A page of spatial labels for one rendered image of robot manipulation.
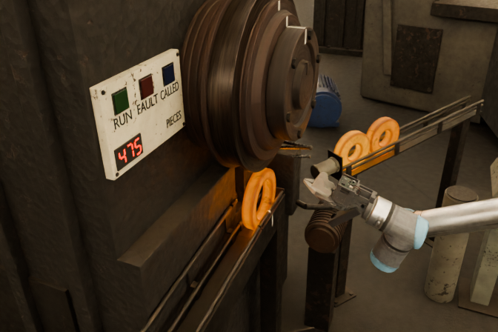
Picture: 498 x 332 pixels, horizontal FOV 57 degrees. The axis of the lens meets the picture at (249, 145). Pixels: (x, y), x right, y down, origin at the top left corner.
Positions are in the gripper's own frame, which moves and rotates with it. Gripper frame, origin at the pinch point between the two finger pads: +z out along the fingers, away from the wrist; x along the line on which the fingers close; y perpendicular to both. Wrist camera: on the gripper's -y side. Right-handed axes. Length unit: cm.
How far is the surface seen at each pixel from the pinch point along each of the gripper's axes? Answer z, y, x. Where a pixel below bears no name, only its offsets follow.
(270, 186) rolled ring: 9.2, -2.0, 6.9
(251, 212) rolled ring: 9.1, -1.5, 21.8
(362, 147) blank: -10.9, -0.1, -37.0
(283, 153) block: 11.2, 1.2, -7.5
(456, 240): -59, -24, -45
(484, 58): -64, -4, -243
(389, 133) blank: -18, 3, -50
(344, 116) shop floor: 8, -82, -224
